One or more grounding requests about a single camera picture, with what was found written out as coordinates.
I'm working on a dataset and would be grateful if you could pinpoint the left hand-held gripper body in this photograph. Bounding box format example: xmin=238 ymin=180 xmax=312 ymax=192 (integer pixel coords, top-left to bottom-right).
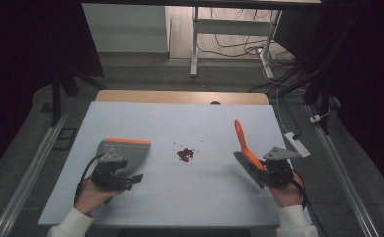
xmin=91 ymin=147 xmax=135 ymax=192

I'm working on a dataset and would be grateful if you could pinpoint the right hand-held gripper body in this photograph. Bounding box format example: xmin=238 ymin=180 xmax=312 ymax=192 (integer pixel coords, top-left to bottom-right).
xmin=258 ymin=146 xmax=303 ymax=190

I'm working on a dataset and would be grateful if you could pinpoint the grey dustpan with orange edge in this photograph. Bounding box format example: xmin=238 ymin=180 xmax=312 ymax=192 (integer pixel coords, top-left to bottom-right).
xmin=96 ymin=137 xmax=152 ymax=176

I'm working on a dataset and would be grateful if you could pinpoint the orange-handled brush with dark bristles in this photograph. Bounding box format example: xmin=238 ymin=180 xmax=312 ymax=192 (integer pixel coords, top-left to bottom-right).
xmin=233 ymin=119 xmax=268 ymax=190

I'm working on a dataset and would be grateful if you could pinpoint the pile of red crumbs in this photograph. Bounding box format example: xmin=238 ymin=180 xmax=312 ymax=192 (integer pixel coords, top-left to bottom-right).
xmin=176 ymin=147 xmax=196 ymax=163

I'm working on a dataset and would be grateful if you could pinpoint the person's right hand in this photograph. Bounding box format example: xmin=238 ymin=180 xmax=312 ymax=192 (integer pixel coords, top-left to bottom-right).
xmin=267 ymin=171 xmax=308 ymax=209

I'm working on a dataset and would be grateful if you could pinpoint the person's left hand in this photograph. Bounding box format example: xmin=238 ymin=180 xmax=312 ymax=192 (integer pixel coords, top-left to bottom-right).
xmin=73 ymin=178 xmax=115 ymax=217

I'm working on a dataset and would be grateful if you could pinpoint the white power strip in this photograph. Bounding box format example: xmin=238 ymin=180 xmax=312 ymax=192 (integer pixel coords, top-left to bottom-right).
xmin=284 ymin=131 xmax=312 ymax=159

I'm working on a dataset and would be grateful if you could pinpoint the white table cover sheet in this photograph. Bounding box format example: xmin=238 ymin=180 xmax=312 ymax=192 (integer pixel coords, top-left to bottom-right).
xmin=38 ymin=101 xmax=313 ymax=228

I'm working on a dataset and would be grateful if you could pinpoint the black stand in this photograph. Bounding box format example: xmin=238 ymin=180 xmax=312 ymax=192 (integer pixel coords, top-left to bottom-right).
xmin=49 ymin=67 xmax=109 ymax=128
xmin=277 ymin=13 xmax=361 ymax=136

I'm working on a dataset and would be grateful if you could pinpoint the wooden table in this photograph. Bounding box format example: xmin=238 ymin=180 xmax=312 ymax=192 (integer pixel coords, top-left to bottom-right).
xmin=94 ymin=89 xmax=270 ymax=106

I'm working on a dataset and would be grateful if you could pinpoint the grey cabinet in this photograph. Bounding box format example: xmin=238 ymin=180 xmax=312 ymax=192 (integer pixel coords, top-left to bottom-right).
xmin=81 ymin=3 xmax=172 ymax=54

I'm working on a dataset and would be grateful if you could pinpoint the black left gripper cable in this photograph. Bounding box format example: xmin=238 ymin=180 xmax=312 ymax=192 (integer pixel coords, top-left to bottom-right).
xmin=73 ymin=153 xmax=105 ymax=206

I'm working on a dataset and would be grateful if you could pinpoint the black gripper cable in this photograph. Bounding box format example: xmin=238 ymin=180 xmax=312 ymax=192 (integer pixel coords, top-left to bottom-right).
xmin=290 ymin=168 xmax=329 ymax=237
xmin=73 ymin=153 xmax=105 ymax=206

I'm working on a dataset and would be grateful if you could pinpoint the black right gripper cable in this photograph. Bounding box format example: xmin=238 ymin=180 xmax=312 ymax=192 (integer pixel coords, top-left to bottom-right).
xmin=290 ymin=168 xmax=329 ymax=237

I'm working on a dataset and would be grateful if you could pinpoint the aluminium rail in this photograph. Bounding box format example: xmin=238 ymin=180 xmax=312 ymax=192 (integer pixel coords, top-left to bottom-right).
xmin=306 ymin=103 xmax=381 ymax=237
xmin=0 ymin=110 xmax=70 ymax=237

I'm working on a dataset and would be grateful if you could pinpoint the tangle of black floor cables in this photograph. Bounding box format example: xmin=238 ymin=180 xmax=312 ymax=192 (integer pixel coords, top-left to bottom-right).
xmin=197 ymin=8 xmax=309 ymax=95

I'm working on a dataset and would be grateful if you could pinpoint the white desk frame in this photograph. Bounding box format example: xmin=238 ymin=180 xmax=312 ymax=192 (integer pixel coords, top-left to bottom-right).
xmin=189 ymin=6 xmax=283 ymax=80

